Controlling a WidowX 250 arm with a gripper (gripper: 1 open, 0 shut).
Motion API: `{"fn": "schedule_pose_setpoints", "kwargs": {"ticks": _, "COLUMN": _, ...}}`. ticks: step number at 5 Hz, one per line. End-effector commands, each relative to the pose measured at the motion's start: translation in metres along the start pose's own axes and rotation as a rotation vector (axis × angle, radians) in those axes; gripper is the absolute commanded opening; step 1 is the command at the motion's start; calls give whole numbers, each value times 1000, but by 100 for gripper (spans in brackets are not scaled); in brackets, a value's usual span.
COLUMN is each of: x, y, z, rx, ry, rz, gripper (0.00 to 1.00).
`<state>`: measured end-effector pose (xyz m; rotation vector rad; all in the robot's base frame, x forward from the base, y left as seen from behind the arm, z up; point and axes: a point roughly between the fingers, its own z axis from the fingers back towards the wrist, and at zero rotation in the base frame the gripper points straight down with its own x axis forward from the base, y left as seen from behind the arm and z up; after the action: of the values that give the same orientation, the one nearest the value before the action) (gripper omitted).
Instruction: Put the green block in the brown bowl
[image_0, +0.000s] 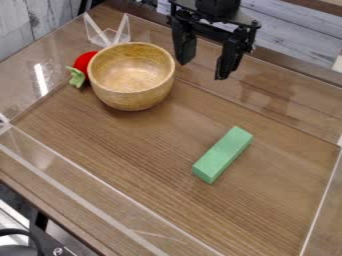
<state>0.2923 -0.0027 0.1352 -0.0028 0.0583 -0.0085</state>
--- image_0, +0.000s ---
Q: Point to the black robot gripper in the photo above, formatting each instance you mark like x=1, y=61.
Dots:
x=217, y=20

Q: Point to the brown wooden bowl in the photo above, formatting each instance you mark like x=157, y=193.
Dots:
x=130, y=75

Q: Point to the clear acrylic tray wall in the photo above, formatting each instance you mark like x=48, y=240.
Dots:
x=102, y=217

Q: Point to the black table leg bracket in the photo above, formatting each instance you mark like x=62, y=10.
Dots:
x=50, y=246

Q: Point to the red toy strawberry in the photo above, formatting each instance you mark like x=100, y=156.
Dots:
x=77, y=70

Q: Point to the green rectangular block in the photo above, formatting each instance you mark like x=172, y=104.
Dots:
x=221, y=154

